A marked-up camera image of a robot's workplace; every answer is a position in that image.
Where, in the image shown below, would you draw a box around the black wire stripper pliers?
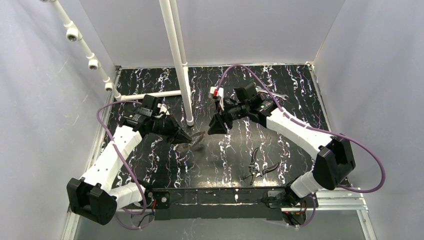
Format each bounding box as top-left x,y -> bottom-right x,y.
243,147 -> 280,186

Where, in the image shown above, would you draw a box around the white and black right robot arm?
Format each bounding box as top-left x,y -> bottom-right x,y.
207,83 -> 356,209

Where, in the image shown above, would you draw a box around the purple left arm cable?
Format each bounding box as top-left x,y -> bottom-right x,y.
96,100 -> 157,231

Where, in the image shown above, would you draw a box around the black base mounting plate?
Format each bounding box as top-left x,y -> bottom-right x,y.
120,187 -> 319,222

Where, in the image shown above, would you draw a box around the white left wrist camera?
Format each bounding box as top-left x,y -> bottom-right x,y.
155,103 -> 170,119

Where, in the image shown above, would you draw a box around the white PVC pipe frame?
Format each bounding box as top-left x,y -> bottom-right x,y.
39,0 -> 195,127

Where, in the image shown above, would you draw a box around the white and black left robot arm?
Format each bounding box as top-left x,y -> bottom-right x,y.
66,94 -> 193,226

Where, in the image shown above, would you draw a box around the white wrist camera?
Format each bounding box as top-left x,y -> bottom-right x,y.
208,86 -> 225,111
155,103 -> 170,119

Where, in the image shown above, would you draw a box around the silver open-end wrench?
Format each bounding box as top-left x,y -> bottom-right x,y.
255,86 -> 289,100

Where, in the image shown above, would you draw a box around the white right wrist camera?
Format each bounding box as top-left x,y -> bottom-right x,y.
208,86 -> 225,111

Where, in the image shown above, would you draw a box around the aluminium extrusion rail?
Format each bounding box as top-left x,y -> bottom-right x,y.
67,187 -> 369,213

